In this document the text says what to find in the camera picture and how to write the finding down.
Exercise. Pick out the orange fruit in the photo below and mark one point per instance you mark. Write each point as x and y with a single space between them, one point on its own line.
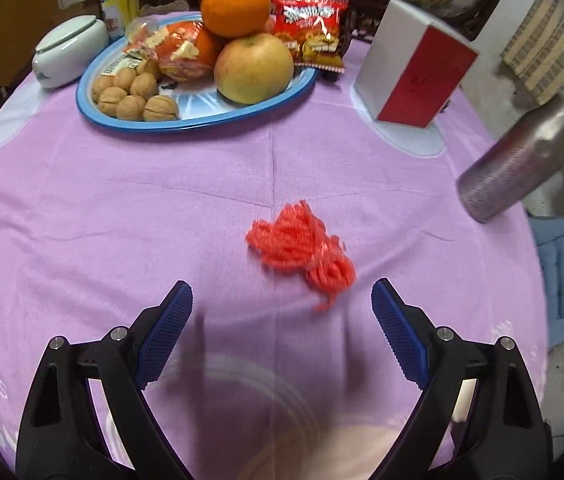
236 7

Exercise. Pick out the yellow red apple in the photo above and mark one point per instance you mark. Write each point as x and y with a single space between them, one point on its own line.
254 67

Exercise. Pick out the white ceramic jar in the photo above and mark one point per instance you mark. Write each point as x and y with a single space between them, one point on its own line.
69 50

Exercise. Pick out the blue rimmed plate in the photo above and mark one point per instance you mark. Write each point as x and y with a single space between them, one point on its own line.
196 107

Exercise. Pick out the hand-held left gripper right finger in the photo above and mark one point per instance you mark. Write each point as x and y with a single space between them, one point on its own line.
402 340

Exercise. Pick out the red foam fruit net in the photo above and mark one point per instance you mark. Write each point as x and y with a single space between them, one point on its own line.
292 240

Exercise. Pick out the clear wrapped snack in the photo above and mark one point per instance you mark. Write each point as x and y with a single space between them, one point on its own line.
140 32

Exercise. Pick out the steel bottle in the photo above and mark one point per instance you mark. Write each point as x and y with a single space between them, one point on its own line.
512 165

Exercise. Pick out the pile of walnuts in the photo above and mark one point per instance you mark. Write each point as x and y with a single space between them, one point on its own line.
131 100

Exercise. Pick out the dark brown snack packet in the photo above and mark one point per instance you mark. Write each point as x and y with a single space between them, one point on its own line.
334 74

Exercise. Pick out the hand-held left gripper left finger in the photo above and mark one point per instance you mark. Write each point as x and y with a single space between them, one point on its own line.
164 340

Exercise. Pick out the red snack packet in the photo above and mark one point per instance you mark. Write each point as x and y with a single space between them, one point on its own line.
307 20

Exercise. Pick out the brick pattern curtain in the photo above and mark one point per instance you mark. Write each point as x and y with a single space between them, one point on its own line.
547 55

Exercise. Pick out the white and red box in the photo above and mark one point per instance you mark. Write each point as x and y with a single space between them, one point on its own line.
412 85

